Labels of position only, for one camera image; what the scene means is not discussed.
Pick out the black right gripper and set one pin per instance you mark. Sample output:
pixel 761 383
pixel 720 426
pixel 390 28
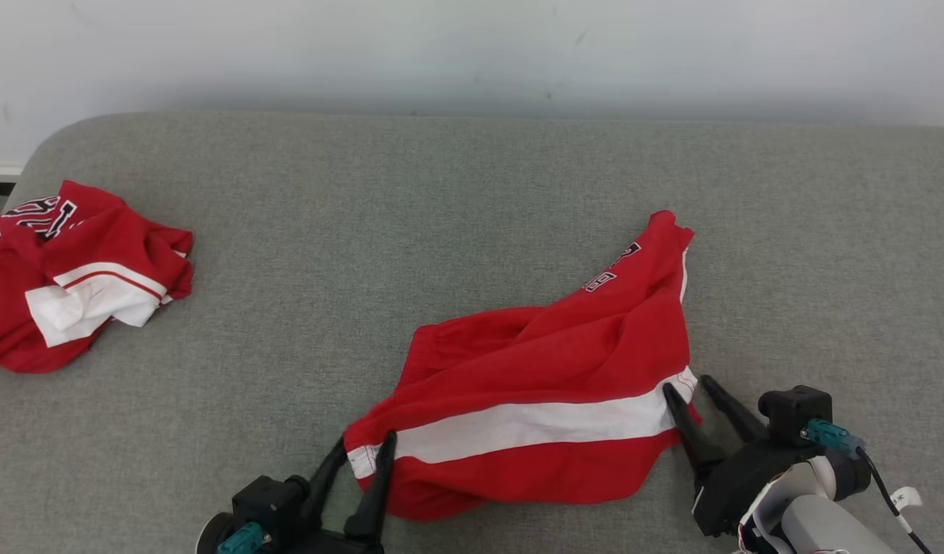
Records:
pixel 737 481

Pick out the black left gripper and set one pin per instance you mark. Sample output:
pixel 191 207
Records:
pixel 341 545

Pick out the red shorts with white stripe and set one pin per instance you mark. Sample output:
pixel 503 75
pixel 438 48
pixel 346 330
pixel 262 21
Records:
pixel 533 362

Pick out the red jersey with white sleeves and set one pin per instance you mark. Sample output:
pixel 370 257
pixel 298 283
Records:
pixel 10 331

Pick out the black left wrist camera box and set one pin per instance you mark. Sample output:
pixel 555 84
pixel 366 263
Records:
pixel 268 500

